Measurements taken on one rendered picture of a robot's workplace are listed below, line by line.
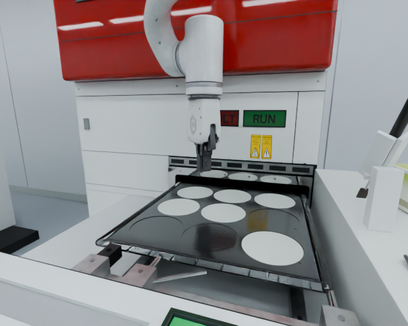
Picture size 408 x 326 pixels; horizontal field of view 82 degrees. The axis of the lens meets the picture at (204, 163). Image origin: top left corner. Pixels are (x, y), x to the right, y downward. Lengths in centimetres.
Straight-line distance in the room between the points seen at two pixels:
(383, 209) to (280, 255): 16
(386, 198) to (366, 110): 191
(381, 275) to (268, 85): 52
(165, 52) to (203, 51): 10
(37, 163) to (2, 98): 92
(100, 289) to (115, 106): 69
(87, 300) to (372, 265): 28
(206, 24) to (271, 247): 44
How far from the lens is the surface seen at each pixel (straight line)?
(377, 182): 38
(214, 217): 52
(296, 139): 70
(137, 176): 87
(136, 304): 24
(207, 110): 51
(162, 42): 58
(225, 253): 40
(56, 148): 343
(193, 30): 55
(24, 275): 32
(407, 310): 28
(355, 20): 233
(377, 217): 39
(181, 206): 57
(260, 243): 44
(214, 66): 53
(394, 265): 33
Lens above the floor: 112
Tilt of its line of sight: 13 degrees down
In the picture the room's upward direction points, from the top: straight up
